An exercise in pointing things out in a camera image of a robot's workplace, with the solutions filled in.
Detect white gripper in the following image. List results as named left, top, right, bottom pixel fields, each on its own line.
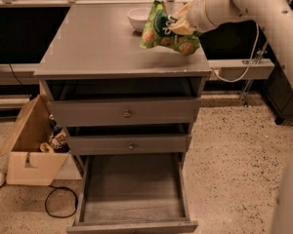
left=169, top=0, right=233, bottom=35

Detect green rice chip bag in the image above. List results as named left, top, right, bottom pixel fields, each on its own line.
left=140, top=0, right=200, bottom=56

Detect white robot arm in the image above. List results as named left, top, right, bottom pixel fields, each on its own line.
left=169, top=0, right=293, bottom=234

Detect grey top drawer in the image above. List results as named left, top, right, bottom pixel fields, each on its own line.
left=47, top=77, right=202, bottom=127

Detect grey drawer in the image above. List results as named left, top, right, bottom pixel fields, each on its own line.
left=66, top=153, right=198, bottom=234
left=47, top=77, right=202, bottom=127
left=67, top=123, right=191, bottom=155

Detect grey drawer cabinet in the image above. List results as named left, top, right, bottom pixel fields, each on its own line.
left=33, top=1, right=213, bottom=234

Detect grey middle drawer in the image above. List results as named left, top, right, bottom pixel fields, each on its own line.
left=67, top=123, right=191, bottom=155

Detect grey bottom drawer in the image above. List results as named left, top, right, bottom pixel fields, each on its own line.
left=66, top=153, right=198, bottom=234

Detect white ceramic bowl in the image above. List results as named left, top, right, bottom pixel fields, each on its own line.
left=127, top=8, right=150, bottom=32

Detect metal support pole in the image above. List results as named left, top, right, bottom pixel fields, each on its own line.
left=239, top=39, right=270, bottom=107

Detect dark grey side cabinet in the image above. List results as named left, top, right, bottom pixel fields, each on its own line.
left=262, top=61, right=293, bottom=125

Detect snack items in box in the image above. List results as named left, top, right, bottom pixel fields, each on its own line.
left=39, top=114, right=70, bottom=153

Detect open cardboard box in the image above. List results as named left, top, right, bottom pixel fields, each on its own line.
left=0, top=97, right=74, bottom=186

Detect white hanging cable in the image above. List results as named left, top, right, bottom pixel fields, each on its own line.
left=212, top=21, right=262, bottom=83

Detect grey wall rail shelf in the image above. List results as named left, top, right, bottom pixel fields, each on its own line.
left=208, top=58, right=274, bottom=82

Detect black floor cable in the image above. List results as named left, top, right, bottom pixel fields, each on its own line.
left=44, top=185, right=79, bottom=219

